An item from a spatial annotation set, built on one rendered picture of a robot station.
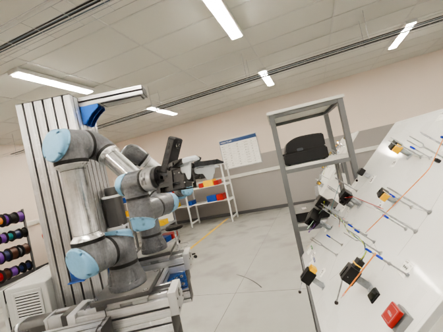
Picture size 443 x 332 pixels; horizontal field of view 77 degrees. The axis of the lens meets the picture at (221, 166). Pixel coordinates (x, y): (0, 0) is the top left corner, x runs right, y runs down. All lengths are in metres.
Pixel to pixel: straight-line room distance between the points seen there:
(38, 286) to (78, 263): 0.45
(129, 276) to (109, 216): 0.37
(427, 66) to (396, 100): 1.05
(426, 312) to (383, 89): 8.16
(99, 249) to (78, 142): 0.39
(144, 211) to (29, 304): 0.81
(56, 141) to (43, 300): 0.74
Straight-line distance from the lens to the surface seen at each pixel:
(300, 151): 2.02
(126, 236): 1.20
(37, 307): 1.57
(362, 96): 8.74
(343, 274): 1.08
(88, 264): 1.09
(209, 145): 9.13
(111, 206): 1.46
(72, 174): 1.11
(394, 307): 0.90
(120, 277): 1.22
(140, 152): 1.69
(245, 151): 8.73
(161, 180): 0.87
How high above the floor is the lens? 1.54
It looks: 1 degrees up
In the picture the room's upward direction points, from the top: 12 degrees counter-clockwise
